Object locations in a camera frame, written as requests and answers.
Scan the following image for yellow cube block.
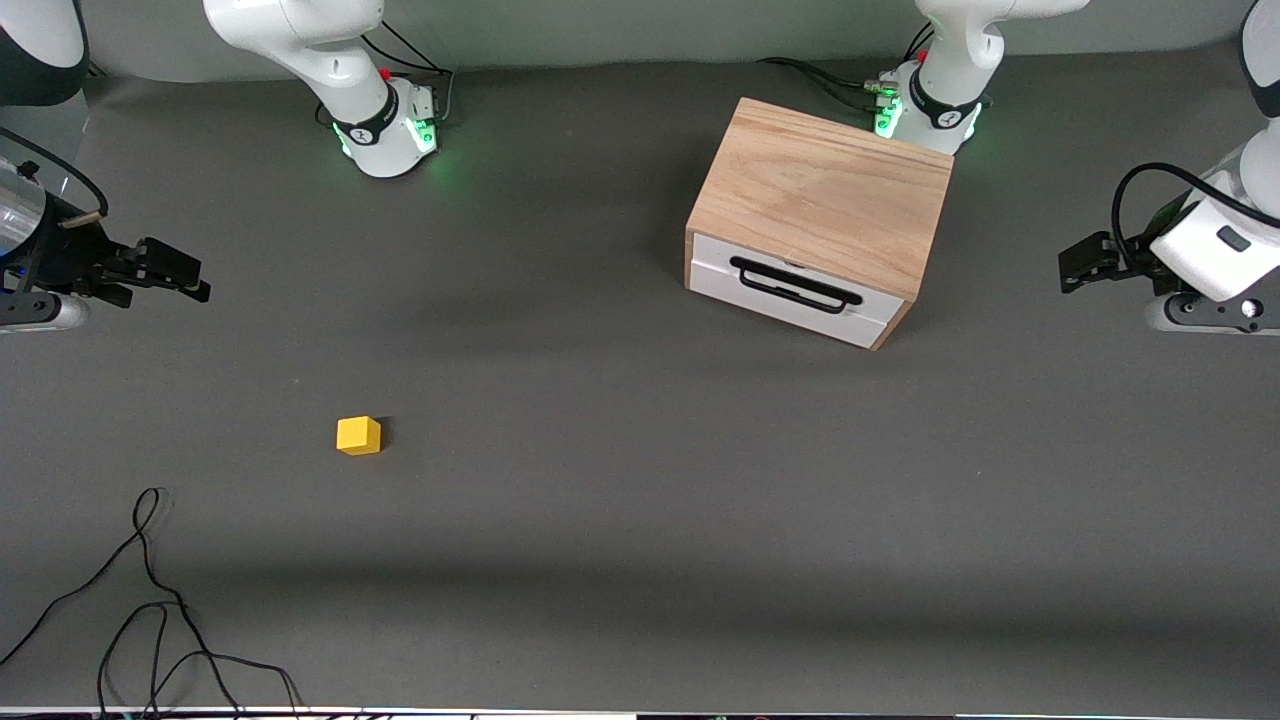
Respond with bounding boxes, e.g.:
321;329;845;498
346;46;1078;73
337;416;383;457

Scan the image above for black metal drawer handle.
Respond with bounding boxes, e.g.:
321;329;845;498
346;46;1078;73
730;257;863;315

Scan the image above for white-fronted wooden drawer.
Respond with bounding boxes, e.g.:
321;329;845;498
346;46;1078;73
690;233;906;349

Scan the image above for light wooden cabinet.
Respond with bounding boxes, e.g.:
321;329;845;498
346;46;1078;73
685;97;954;351

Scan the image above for black left arm gripper cable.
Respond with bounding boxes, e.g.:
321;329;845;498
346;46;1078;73
1112;162;1280;271

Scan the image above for black arm gripper cable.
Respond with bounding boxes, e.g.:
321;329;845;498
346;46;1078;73
1112;162;1280;271
0;128;109;219

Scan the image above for black right arm gripper cable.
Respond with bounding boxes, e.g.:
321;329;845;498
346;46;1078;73
0;128;109;219

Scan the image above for thin black loose cable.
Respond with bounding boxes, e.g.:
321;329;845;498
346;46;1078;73
0;488;246;717
97;602;303;719

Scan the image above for black right arm base cable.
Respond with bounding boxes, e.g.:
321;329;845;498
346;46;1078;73
360;20;456;126

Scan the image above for black arm base cable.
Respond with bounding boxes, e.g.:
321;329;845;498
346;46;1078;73
360;20;456;126
758;55;896;113

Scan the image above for black left arm base cable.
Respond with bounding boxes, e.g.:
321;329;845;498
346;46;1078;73
758;55;896;113

